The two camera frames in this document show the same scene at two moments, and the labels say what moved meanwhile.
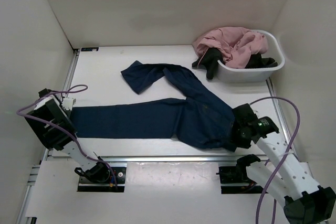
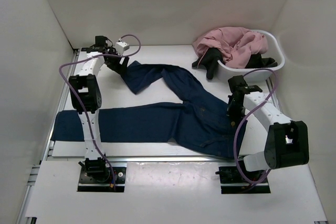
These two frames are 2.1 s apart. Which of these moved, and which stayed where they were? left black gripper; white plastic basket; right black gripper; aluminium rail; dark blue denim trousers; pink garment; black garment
Moved: right black gripper; dark blue denim trousers; left black gripper
Stayed: white plastic basket; aluminium rail; pink garment; black garment
